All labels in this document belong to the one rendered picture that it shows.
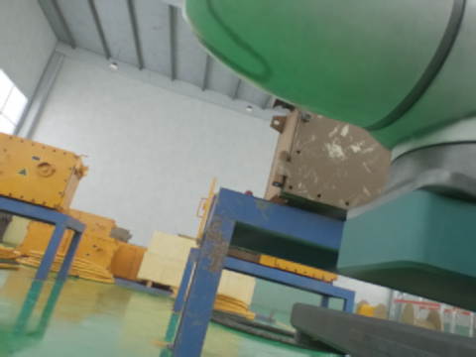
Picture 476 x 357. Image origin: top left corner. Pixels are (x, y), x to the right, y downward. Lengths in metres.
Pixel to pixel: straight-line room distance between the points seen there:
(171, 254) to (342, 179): 5.97
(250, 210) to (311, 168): 0.26
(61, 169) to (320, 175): 3.22
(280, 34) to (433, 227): 0.18
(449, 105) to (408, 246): 0.13
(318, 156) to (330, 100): 0.97
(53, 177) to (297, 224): 3.19
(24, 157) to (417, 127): 4.08
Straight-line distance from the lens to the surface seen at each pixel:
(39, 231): 7.45
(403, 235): 0.31
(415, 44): 0.35
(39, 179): 4.18
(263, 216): 1.27
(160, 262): 7.08
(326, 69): 0.33
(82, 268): 5.82
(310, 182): 1.28
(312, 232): 1.31
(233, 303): 5.70
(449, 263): 0.31
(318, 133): 1.35
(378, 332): 0.27
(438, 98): 0.37
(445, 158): 0.36
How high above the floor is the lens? 0.31
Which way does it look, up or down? 16 degrees up
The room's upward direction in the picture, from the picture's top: 14 degrees clockwise
